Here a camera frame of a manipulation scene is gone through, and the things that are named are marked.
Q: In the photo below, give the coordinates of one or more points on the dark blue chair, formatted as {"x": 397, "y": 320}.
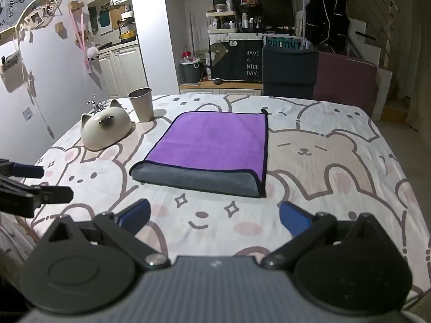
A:
{"x": 289, "y": 70}

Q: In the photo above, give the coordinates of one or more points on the small silver metal ornament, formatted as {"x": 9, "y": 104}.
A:
{"x": 96, "y": 104}

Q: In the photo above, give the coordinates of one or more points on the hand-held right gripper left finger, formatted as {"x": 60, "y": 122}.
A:
{"x": 135, "y": 214}

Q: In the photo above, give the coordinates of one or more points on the white storage rack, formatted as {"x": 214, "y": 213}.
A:
{"x": 220, "y": 23}

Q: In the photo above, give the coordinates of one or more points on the purple and grey towel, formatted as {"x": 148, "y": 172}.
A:
{"x": 208, "y": 141}

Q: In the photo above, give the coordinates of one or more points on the bear printed blanket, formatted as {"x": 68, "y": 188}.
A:
{"x": 336, "y": 161}

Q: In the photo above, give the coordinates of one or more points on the wooden wall holder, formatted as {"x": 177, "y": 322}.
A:
{"x": 9, "y": 61}

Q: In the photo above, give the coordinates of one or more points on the black jacket with white trim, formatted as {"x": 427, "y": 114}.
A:
{"x": 328, "y": 16}

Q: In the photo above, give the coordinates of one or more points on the maroon sofa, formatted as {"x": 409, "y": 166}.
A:
{"x": 346, "y": 84}

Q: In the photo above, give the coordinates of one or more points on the cream cat-shaped ceramic bowl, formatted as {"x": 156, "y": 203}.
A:
{"x": 106, "y": 129}

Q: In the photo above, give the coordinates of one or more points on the wooden counter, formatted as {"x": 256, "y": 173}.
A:
{"x": 235, "y": 85}

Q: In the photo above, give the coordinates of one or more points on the pink ribbon toy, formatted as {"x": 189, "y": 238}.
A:
{"x": 82, "y": 40}

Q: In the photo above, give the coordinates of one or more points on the teal cutting board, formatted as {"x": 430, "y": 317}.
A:
{"x": 105, "y": 16}

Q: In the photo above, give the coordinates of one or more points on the white kitchen cabinet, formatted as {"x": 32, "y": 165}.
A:
{"x": 124, "y": 70}

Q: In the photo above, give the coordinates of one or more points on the teal sign plate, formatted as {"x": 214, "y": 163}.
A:
{"x": 281, "y": 43}

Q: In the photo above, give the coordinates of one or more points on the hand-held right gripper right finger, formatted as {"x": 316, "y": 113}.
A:
{"x": 295, "y": 218}

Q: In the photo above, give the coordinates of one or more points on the white staircase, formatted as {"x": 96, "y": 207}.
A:
{"x": 380, "y": 57}

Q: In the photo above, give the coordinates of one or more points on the grey trash can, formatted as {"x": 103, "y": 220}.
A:
{"x": 191, "y": 72}

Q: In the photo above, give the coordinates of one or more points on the black bottle rack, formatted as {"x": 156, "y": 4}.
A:
{"x": 251, "y": 15}

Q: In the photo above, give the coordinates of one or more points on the black computer mouse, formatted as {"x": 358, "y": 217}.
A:
{"x": 218, "y": 81}

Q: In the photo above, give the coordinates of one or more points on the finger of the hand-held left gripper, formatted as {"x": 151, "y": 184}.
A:
{"x": 28, "y": 171}
{"x": 50, "y": 195}

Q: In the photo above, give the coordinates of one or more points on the beige paper cup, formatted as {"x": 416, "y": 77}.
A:
{"x": 141, "y": 106}

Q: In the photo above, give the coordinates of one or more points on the black printed cabinet cloth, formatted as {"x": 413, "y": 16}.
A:
{"x": 242, "y": 60}

